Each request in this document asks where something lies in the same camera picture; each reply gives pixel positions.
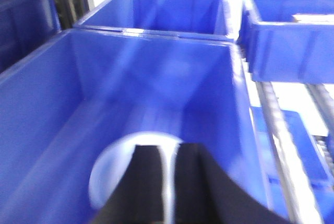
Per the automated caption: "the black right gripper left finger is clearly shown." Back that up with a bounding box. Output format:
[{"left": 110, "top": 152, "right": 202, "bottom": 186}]
[{"left": 91, "top": 146, "right": 164, "bottom": 223}]

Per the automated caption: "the light blue round plate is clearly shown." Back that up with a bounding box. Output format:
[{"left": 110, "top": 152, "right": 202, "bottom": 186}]
[{"left": 88, "top": 131, "right": 183, "bottom": 223}]

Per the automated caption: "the lower blue plastic bin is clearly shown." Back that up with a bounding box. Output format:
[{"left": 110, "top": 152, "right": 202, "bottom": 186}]
[{"left": 252, "top": 107, "right": 333, "bottom": 189}]

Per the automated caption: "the far left blue bin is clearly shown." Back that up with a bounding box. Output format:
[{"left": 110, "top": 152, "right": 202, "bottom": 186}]
[{"left": 1, "top": 0, "right": 61, "bottom": 71}]

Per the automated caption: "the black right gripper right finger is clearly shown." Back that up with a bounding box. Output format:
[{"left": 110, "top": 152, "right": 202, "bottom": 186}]
[{"left": 174, "top": 143, "right": 288, "bottom": 223}]

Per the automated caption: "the metal roller rack rail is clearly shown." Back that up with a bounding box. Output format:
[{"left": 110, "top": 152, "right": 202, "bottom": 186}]
[{"left": 255, "top": 81, "right": 324, "bottom": 223}]

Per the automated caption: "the blue plastic bin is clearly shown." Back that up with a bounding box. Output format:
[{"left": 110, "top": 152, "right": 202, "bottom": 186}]
[
  {"left": 74, "top": 0, "right": 236, "bottom": 42},
  {"left": 238, "top": 0, "right": 333, "bottom": 84},
  {"left": 1, "top": 29, "right": 270, "bottom": 223},
  {"left": 252, "top": 107, "right": 333, "bottom": 189}
]

